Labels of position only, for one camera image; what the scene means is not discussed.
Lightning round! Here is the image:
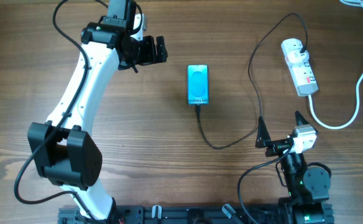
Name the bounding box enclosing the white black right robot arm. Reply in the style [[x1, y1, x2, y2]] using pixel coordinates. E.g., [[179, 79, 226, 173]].
[[255, 111, 335, 224]]

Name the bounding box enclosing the white power strip cord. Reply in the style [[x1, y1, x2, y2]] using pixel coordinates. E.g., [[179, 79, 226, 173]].
[[307, 2, 363, 131]]

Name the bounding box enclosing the blue Samsung Galaxy smartphone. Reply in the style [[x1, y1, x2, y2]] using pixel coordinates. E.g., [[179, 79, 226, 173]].
[[187, 65, 209, 105]]

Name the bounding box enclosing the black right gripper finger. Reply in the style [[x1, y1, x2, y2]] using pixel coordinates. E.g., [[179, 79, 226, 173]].
[[255, 116, 271, 148], [294, 111, 318, 134]]

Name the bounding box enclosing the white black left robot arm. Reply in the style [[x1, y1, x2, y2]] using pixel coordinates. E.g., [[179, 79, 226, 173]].
[[27, 1, 168, 223]]

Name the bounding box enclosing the white charger plug adapter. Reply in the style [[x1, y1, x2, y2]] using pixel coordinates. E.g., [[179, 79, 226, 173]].
[[285, 49, 310, 67]]

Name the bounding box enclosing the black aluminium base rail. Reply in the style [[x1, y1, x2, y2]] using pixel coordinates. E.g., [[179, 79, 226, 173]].
[[58, 203, 335, 224]]

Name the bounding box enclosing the black USB charger cable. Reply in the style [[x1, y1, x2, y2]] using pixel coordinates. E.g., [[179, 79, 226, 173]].
[[195, 12, 309, 151]]

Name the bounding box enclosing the white power strip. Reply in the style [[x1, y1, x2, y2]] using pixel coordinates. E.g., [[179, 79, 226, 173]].
[[281, 39, 318, 96]]

